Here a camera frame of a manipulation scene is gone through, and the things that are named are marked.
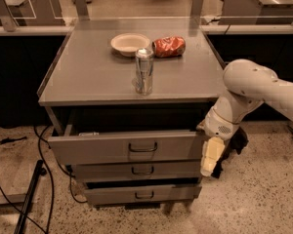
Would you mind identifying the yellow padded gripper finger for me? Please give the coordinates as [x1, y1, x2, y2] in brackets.
[200, 136, 225, 176]

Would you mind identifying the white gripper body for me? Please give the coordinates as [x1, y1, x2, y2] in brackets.
[196, 106, 239, 141]

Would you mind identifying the grey top drawer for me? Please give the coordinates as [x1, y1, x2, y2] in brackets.
[49, 130, 206, 165]

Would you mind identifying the grey drawer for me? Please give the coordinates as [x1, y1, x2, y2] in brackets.
[72, 160, 200, 182]
[84, 184, 201, 206]
[49, 130, 206, 165]

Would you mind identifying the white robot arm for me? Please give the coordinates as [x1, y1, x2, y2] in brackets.
[196, 59, 293, 176]

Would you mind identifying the grey middle drawer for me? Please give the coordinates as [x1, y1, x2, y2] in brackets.
[72, 160, 200, 182]

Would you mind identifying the grey drawer cabinet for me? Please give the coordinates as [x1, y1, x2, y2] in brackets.
[36, 17, 241, 211]

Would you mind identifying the grey bottom drawer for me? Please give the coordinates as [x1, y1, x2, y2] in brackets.
[84, 184, 201, 206]

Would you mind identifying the white object inside drawer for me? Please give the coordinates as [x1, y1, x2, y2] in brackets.
[79, 132, 100, 137]

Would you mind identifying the dark cloth bag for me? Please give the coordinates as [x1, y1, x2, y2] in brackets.
[208, 128, 248, 178]

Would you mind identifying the crushed orange soda can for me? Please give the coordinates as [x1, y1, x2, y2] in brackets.
[152, 36, 186, 58]

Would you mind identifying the silver tall drink can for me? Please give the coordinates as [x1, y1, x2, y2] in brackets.
[135, 48, 154, 95]

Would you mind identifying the white paper bowl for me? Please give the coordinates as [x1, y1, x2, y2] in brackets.
[110, 33, 149, 58]

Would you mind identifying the black bar on floor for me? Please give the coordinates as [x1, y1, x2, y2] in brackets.
[14, 160, 44, 234]

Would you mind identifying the black floor cable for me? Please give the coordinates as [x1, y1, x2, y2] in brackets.
[0, 124, 88, 234]

